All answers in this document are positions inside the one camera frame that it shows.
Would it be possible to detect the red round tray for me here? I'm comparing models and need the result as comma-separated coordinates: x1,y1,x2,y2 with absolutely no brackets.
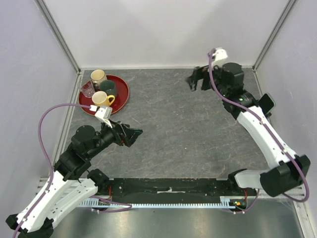
78,75,130,115

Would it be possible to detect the dark green mug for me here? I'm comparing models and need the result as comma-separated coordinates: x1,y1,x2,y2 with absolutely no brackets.
99,80,117,97

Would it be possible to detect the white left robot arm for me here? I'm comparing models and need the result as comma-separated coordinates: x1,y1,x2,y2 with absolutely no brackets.
6,121,143,238

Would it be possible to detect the cream mug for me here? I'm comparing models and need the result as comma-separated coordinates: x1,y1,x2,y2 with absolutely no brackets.
90,69,107,85

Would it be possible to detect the slotted cable duct rail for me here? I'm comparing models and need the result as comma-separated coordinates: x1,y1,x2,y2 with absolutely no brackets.
78,197,247,210

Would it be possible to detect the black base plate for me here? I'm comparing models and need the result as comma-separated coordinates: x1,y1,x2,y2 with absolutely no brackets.
97,178,256,203

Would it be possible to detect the clear drinking glass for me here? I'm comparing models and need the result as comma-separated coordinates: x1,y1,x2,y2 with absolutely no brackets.
77,80,95,98

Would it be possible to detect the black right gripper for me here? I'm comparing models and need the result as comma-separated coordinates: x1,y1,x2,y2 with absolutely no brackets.
186,60,229,97

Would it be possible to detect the yellow mug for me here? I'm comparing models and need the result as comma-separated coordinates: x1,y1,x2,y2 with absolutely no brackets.
92,91,115,107

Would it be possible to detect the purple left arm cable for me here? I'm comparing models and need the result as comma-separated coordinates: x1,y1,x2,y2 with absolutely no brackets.
11,103,133,238

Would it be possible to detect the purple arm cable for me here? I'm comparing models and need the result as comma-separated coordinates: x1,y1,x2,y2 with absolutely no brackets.
207,49,310,215
11,103,133,238

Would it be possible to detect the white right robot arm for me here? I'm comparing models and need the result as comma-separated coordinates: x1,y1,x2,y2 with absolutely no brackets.
186,62,311,197

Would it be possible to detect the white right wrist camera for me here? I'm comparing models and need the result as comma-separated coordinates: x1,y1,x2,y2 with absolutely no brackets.
208,48,228,67

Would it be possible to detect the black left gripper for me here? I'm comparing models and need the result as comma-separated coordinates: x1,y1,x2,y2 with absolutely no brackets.
87,117,143,159

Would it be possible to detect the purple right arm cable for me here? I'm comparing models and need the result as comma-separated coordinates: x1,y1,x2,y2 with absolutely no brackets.
207,49,310,215

